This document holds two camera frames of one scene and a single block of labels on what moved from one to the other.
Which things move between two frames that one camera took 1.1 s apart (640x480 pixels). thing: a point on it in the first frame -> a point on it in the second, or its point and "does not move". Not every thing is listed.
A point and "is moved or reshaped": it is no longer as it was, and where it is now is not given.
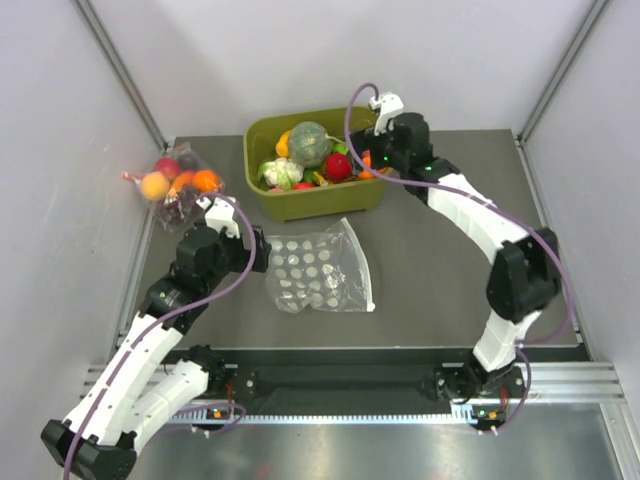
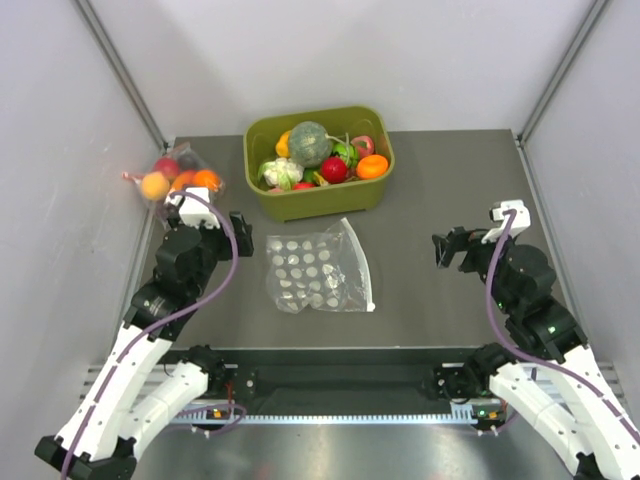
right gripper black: (366, 139) -> (445, 250)
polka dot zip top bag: (322, 271) does not move
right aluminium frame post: (596, 12) does not move
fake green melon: (310, 143) does not move
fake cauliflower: (280, 173) does not move
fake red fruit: (338, 167) is moved or reshaped
